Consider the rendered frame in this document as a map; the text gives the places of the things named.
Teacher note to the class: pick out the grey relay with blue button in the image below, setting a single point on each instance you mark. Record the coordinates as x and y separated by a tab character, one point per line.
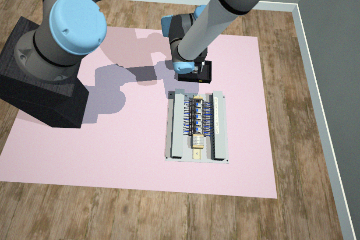
198	130
198	117
198	123
198	111
198	105

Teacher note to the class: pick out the grey relay with red button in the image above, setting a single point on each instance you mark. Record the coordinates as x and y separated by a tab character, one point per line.
195	71

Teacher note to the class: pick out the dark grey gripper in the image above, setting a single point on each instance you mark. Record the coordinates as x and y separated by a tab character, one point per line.
201	58

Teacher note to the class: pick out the grey relay panel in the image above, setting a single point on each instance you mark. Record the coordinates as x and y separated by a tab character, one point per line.
182	144

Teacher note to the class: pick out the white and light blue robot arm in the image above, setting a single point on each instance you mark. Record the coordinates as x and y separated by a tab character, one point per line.
72	29

